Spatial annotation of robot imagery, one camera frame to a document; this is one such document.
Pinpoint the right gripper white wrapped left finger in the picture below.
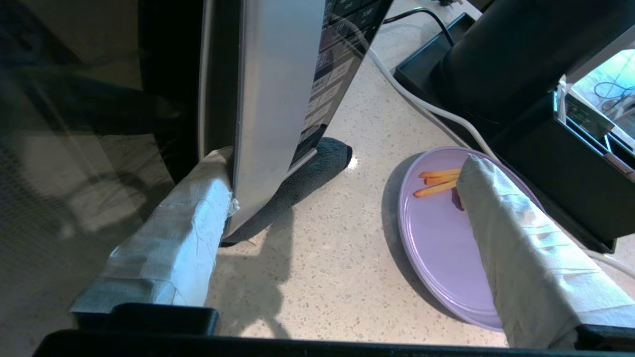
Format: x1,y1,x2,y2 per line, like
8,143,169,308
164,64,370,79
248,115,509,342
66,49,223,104
72,146,235,312

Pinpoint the right gripper white wrapped right finger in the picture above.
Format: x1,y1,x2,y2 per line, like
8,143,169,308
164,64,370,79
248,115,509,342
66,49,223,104
456,154,635,349

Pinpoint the purple plate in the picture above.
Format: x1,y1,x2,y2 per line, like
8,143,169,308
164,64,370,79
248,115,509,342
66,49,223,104
397,146,546,332

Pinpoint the black glass microwave door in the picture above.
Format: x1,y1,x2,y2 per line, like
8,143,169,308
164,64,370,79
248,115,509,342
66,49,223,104
0,0,325,248

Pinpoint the silver microwave oven body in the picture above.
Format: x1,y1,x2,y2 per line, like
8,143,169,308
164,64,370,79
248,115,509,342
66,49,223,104
288,0,395,172

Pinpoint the black appliance base tray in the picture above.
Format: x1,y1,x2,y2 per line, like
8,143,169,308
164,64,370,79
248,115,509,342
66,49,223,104
394,12,635,253

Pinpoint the dark grey cloth pad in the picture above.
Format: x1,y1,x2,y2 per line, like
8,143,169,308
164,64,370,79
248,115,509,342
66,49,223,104
221,138,354,244

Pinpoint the white power cable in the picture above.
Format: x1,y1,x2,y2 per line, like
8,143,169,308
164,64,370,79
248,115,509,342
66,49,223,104
365,45,635,278

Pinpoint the black power cable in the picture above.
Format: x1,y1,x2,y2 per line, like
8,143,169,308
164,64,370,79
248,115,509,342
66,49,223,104
382,6,456,46

